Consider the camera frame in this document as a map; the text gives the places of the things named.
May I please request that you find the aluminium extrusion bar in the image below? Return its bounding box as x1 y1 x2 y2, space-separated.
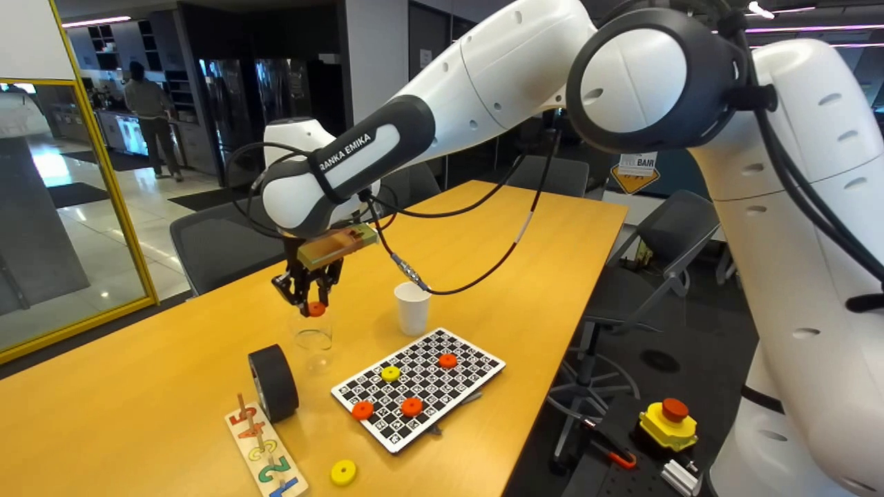
659 457 708 497

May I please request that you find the thick black cable bundle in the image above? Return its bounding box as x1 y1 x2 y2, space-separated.
735 0 884 316

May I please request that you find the yellow red emergency stop button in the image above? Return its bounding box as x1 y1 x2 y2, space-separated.
639 394 701 457

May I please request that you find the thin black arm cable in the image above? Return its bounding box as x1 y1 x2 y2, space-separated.
361 109 567 298

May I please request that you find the black white calibration board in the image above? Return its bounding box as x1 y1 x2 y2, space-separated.
328 325 507 458

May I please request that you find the orange black clamp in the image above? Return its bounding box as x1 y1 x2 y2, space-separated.
586 437 640 472

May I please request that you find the white yellow sign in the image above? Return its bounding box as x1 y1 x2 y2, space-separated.
610 150 664 197

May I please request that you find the yellow framed glass partition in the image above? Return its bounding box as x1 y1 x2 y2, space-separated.
0 0 159 368

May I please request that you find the clear plastic cup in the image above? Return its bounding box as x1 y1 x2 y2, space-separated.
293 323 338 374

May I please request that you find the wooden number puzzle board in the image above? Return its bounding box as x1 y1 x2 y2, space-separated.
222 392 313 497

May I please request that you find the white paper cup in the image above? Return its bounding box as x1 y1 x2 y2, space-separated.
391 278 434 336

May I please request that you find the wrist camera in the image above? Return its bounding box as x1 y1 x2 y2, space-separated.
296 223 382 272

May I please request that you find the background person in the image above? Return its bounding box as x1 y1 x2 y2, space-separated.
122 59 183 182

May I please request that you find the black tape roll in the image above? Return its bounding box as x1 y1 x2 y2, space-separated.
245 343 302 426

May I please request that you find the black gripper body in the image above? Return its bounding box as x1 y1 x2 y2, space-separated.
281 238 345 291

